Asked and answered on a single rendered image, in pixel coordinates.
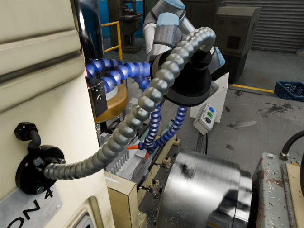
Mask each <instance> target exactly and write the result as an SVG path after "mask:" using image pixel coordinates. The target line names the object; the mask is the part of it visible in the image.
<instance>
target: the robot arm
mask: <svg viewBox="0 0 304 228"><path fill-rule="evenodd" d="M184 8H185V5H184V4H183V3H182V2H181V1H180V0H160V1H159V2H158V3H157V4H156V5H155V6H154V7H153V9H152V10H151V11H150V12H149V13H148V14H147V16H146V18H145V21H144V24H143V29H142V33H143V36H144V38H145V43H146V53H147V60H146V61H145V62H147V63H152V61H153V59H154V58H155V57H156V56H157V55H159V54H160V53H163V52H165V51H167V50H170V49H174V48H176V46H177V44H178V43H179V42H181V41H182V39H183V38H184V37H186V36H187V35H188V34H189V33H191V32H193V31H194V30H195V27H194V26H193V25H192V24H191V22H190V21H189V20H188V19H187V18H186V16H185V10H184ZM210 52H211V54H212V60H211V62H210V64H209V65H208V69H209V72H210V74H212V73H213V72H215V71H216V70H217V69H219V68H220V67H221V66H222V65H224V64H225V60H224V58H223V56H222V54H221V52H220V51H219V49H218V47H215V48H214V47H213V46H212V48H211V50H210ZM218 89H219V86H218V84H216V83H215V82H213V81H212V84H211V90H210V94H209V96H208V98H209V97H211V96H212V95H213V94H214V93H215V92H216V91H217V90H218ZM165 100H166V99H165V98H164V97H163V99H162V102H161V103H160V107H161V106H162V105H163V103H164V102H165Z"/></svg>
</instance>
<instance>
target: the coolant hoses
mask: <svg viewBox="0 0 304 228"><path fill-rule="evenodd" d="M150 66H151V63H147V62H143V63H140V62H135V63H131V62H127V63H125V62H124V61H117V62H116V60H115V59H109V60H107V59H106V58H100V59H99V61H97V60H95V59H90V60H89V61H88V64H87V65H85V71H84V74H85V80H86V84H87V89H88V94H89V99H90V105H91V110H92V114H93V117H94V118H97V117H99V116H100V115H101V114H103V113H104V112H105V111H106V110H107V109H108V106H107V99H106V93H109V92H111V91H112V89H113V86H117V85H119V84H120V82H121V81H120V80H125V79H127V78H128V77H131V78H132V79H134V80H135V81H136V83H138V85H139V87H141V88H142V91H143V92H144V90H145V89H146V88H147V87H149V86H150V83H149V79H148V78H147V76H150ZM100 72H103V73H107V72H108V73H107V74H106V77H101V78H100V79H94V78H95V75H96V74H98V73H100ZM187 110H188V107H183V106H178V111H177V115H176V116H175V119H174V121H173V124H172V125H171V127H170V128H169V130H167V131H166V133H164V134H163V136H160V137H159V138H158V139H156V141H154V139H155V138H156V136H157V133H158V130H159V126H160V124H159V122H160V116H161V113H160V111H161V108H160V103H159V104H157V107H156V110H155V111H154V112H152V113H151V119H150V121H151V122H150V128H149V132H148V134H147V136H146V137H145V140H144V143H143V142H139V143H138V144H137V145H133V146H130V147H127V150H133V149H139V150H143V149H145V150H146V151H147V152H146V155H145V157H144V159H145V160H146V159H147V158H148V156H149V155H150V154H153V153H154V151H155V149H156V148H158V146H160V147H161V146H162V145H163V144H165V143H166V142H167V141H169V140H170V138H172V137H174V134H176V133H177V132H178V130H179V129H180V127H181V125H182V123H183V121H184V119H185V116H186V112H187Z"/></svg>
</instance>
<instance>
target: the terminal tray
mask: <svg viewBox="0 0 304 228"><path fill-rule="evenodd" d="M103 134H105V136H103ZM110 136H111V134H108V133H105V132H103V133H102V134H101V135H100V136H99V137H98V138H99V143H100V147H102V146H103V144H104V143H105V142H107V140H108V138H109V137H110ZM127 147H129V144H127V145H126V146H125V149H124V150H123V151H121V152H120V154H119V156H118V157H116V158H115V159H114V160H113V162H112V163H110V164H108V165H107V167H106V168H104V170H105V171H107V172H110V173H111V172H112V174H114V175H117V172H119V169H121V166H124V164H125V163H126V162H125V161H128V159H129V158H130V157H129V156H130V153H129V150H127Z"/></svg>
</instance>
